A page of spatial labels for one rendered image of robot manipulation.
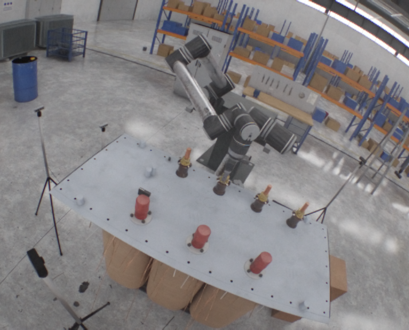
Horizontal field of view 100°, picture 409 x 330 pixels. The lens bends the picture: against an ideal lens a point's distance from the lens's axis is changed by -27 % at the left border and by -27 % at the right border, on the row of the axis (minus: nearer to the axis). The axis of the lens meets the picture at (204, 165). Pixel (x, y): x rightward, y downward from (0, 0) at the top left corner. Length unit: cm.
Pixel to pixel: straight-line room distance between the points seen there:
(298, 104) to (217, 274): 539
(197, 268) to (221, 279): 13
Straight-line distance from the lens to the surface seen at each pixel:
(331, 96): 934
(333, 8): 1290
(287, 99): 610
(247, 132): 121
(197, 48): 182
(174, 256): 115
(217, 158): 386
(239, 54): 900
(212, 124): 136
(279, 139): 155
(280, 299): 127
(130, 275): 200
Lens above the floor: 236
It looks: 36 degrees down
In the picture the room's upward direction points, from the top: 21 degrees clockwise
